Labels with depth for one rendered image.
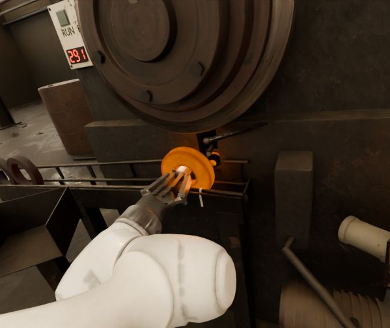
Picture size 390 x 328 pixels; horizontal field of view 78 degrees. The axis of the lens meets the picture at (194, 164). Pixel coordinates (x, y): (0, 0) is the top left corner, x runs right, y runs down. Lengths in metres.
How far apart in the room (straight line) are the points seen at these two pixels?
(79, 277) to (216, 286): 0.22
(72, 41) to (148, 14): 0.49
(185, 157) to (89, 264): 0.34
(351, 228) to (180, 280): 0.39
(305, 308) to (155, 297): 0.41
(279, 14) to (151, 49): 0.22
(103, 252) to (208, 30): 0.38
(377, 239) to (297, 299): 0.22
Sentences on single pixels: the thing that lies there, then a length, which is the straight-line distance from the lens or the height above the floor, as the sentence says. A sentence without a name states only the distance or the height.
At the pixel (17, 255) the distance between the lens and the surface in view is 0.96.
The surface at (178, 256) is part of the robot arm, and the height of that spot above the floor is 0.84.
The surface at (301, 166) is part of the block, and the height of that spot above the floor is 0.80.
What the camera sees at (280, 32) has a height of 1.06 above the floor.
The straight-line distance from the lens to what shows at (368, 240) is 0.58.
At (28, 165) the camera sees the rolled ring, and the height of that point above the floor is 0.73.
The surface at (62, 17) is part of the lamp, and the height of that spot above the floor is 1.20.
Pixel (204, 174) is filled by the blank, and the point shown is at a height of 0.76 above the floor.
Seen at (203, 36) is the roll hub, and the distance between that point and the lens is 0.43.
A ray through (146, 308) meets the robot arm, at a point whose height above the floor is 0.83.
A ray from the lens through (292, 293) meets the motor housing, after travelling 0.66.
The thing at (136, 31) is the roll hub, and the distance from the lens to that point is 0.48.
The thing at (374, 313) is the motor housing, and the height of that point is 0.53.
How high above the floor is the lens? 1.08
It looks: 27 degrees down
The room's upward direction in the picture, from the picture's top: 11 degrees counter-clockwise
